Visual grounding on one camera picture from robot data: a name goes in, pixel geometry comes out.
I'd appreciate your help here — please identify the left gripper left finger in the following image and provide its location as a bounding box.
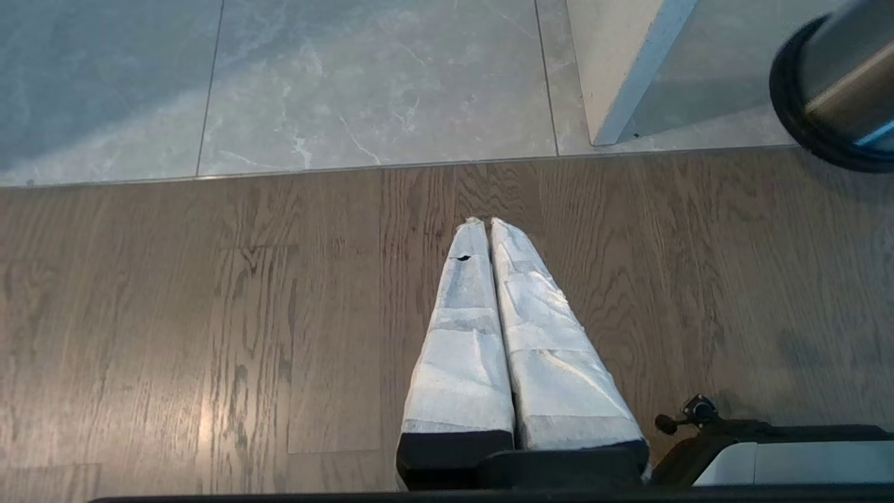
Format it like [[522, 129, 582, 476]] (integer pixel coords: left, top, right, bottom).
[[395, 217, 516, 491]]

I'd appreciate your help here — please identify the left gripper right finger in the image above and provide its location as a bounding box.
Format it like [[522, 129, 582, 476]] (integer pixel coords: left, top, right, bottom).
[[489, 217, 651, 483]]

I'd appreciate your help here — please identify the steel trash bin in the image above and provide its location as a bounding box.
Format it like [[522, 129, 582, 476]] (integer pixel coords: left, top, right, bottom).
[[769, 0, 894, 174]]

